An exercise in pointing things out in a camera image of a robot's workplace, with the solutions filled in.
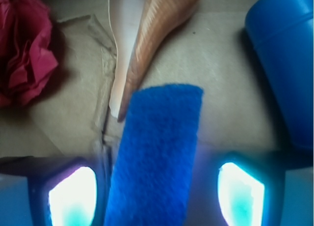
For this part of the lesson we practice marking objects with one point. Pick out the brown conch seashell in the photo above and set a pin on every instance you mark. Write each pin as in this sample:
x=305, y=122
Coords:
x=139, y=27

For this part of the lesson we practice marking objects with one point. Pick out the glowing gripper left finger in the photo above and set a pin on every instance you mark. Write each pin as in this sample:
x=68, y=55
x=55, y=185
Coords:
x=52, y=191

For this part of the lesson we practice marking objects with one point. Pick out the blue plastic bottle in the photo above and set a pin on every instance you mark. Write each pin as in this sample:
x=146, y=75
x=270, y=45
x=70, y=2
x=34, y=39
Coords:
x=282, y=34

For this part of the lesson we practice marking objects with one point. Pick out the blue sponge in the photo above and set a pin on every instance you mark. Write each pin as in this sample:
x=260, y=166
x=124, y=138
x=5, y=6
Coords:
x=151, y=177

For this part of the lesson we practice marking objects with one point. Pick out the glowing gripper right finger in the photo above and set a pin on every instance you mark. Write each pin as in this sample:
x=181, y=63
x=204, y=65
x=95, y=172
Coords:
x=273, y=188

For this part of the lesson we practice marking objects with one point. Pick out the crumpled red paper ball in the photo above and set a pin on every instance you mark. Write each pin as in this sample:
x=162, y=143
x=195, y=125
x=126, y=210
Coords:
x=26, y=62

